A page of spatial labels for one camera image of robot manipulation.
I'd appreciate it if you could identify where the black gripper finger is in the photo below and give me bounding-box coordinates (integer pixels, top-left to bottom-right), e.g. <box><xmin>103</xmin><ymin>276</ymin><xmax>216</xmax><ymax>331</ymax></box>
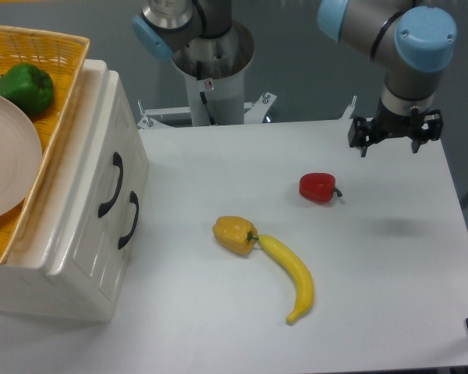
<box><xmin>409</xmin><ymin>108</ymin><xmax>441</xmax><ymax>153</ymax></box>
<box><xmin>348</xmin><ymin>117</ymin><xmax>386</xmax><ymax>157</ymax></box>

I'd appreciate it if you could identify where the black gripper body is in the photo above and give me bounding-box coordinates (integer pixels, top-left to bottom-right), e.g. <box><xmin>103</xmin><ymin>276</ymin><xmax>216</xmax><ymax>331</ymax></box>
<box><xmin>372</xmin><ymin>97</ymin><xmax>418</xmax><ymax>139</ymax></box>

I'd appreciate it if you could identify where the white drawer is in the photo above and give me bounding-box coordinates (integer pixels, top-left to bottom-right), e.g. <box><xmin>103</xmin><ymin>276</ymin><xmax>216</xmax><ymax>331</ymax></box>
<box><xmin>50</xmin><ymin>70</ymin><xmax>135</xmax><ymax>276</ymax></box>

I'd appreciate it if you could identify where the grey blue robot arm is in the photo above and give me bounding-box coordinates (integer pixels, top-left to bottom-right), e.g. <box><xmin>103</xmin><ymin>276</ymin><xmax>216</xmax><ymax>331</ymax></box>
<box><xmin>132</xmin><ymin>1</ymin><xmax>457</xmax><ymax>152</ymax></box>

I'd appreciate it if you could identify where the white drawer cabinet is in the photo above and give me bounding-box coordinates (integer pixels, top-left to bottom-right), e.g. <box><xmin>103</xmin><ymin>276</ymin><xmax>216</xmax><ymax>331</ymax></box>
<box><xmin>0</xmin><ymin>60</ymin><xmax>149</xmax><ymax>321</ymax></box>

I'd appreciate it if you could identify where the red bell pepper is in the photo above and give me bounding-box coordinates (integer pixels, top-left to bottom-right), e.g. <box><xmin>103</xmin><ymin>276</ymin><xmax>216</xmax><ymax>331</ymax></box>
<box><xmin>299</xmin><ymin>173</ymin><xmax>342</xmax><ymax>203</ymax></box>

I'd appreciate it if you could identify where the yellow banana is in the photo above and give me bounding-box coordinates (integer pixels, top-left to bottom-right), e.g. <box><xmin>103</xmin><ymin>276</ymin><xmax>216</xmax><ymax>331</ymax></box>
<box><xmin>258</xmin><ymin>235</ymin><xmax>315</xmax><ymax>325</ymax></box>

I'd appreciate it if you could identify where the yellow bell pepper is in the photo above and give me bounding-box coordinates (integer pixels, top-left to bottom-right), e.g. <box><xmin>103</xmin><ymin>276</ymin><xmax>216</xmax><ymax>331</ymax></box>
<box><xmin>212</xmin><ymin>216</ymin><xmax>258</xmax><ymax>256</ymax></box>

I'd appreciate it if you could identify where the yellow woven basket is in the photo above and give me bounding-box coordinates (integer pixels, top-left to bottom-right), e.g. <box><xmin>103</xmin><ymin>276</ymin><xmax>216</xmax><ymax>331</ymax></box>
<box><xmin>0</xmin><ymin>25</ymin><xmax>90</xmax><ymax>264</ymax></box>

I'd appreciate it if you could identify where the green bell pepper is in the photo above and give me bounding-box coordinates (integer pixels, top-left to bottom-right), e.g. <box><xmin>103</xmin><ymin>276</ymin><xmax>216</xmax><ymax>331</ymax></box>
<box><xmin>0</xmin><ymin>63</ymin><xmax>55</xmax><ymax>115</ymax></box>

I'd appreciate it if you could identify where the beige plate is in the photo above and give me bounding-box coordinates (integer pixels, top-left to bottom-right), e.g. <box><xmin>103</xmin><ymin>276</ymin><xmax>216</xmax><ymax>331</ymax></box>
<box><xmin>0</xmin><ymin>97</ymin><xmax>42</xmax><ymax>216</ymax></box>

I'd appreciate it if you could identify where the black cable on pedestal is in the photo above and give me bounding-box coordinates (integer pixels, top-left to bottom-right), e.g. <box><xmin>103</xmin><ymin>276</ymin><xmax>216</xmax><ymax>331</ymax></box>
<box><xmin>196</xmin><ymin>60</ymin><xmax>218</xmax><ymax>127</ymax></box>

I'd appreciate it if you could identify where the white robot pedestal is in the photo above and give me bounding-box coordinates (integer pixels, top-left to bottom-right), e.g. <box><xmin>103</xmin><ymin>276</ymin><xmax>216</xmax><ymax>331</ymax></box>
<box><xmin>172</xmin><ymin>21</ymin><xmax>254</xmax><ymax>126</ymax></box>

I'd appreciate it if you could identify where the white metal base bracket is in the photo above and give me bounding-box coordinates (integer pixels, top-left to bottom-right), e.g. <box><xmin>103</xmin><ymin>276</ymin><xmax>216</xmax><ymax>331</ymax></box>
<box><xmin>136</xmin><ymin>91</ymin><xmax>359</xmax><ymax>130</ymax></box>

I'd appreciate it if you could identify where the black lower drawer handle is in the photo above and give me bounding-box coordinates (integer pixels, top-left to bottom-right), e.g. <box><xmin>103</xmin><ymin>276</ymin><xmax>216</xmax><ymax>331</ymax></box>
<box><xmin>117</xmin><ymin>190</ymin><xmax>140</xmax><ymax>250</ymax></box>

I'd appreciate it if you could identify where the black drawer handle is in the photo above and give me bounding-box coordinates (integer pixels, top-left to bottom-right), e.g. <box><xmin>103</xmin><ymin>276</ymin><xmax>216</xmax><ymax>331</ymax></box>
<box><xmin>97</xmin><ymin>151</ymin><xmax>124</xmax><ymax>218</ymax></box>
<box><xmin>117</xmin><ymin>190</ymin><xmax>140</xmax><ymax>250</ymax></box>

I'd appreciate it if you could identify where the black top drawer handle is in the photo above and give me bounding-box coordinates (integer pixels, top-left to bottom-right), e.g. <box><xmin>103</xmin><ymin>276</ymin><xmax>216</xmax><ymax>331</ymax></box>
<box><xmin>97</xmin><ymin>151</ymin><xmax>124</xmax><ymax>218</ymax></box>

